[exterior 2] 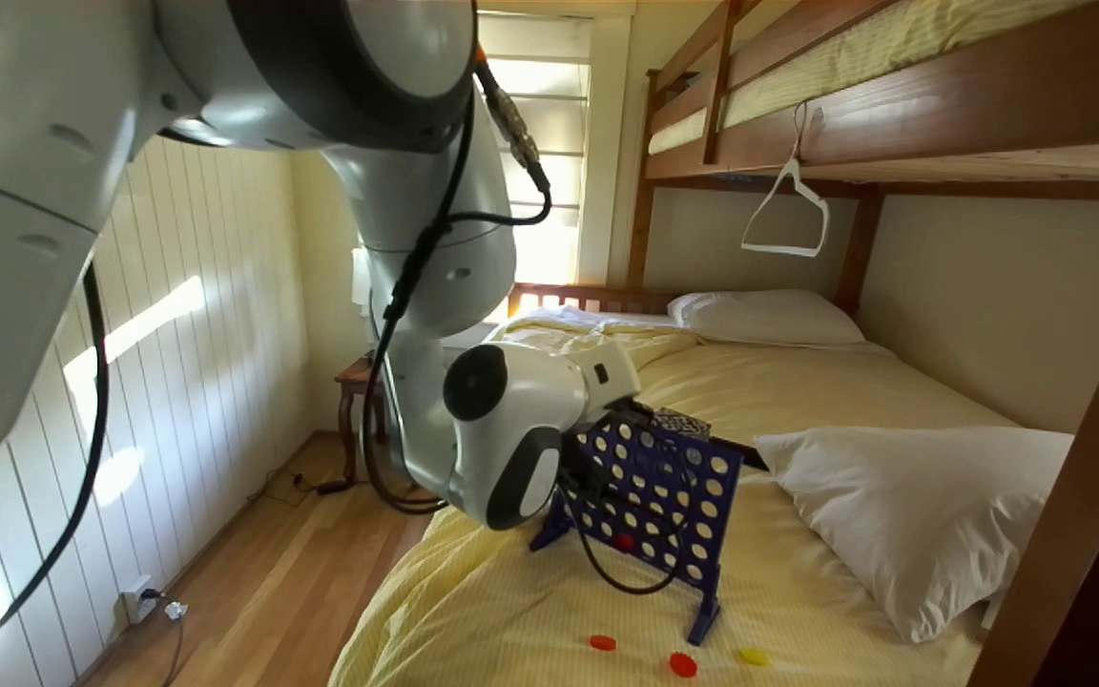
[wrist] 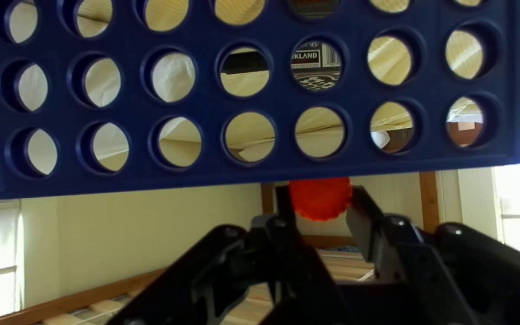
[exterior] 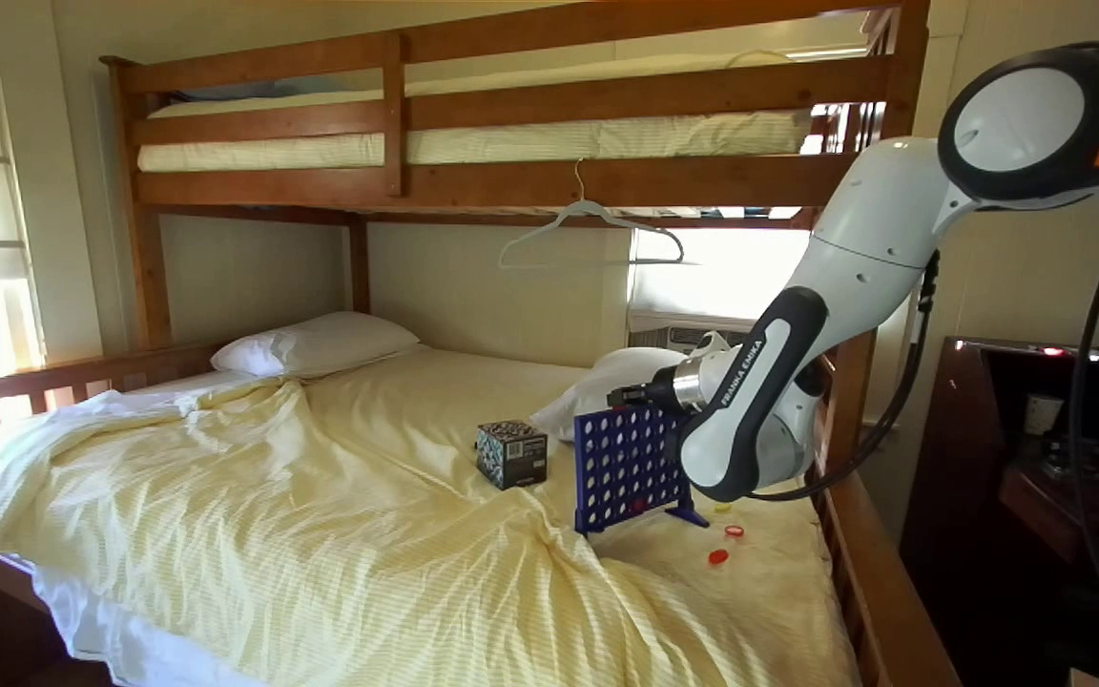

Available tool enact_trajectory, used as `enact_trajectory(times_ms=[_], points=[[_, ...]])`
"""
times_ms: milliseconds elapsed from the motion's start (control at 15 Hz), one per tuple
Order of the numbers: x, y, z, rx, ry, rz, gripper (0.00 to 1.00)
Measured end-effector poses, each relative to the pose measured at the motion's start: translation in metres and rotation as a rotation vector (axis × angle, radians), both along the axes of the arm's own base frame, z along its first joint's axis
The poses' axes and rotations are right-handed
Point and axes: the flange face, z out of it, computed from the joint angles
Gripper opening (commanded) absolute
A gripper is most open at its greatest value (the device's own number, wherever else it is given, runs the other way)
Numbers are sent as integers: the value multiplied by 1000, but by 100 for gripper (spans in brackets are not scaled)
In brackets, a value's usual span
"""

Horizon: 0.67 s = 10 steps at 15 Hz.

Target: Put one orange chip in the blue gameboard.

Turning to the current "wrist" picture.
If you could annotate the orange game chip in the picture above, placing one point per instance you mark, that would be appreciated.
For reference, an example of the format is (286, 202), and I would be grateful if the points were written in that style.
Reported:
(321, 199)

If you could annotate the black patterned cube box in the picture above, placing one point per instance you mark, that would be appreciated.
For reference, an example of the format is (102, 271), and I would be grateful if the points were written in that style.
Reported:
(315, 63)

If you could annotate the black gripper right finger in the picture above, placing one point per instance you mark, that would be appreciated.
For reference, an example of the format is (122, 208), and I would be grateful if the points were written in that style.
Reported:
(387, 240)

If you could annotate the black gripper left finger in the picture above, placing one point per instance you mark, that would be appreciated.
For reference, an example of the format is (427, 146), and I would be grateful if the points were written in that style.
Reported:
(284, 240)

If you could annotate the blue gameboard with holes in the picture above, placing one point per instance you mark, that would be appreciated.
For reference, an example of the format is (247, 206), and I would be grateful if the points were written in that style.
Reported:
(212, 101)

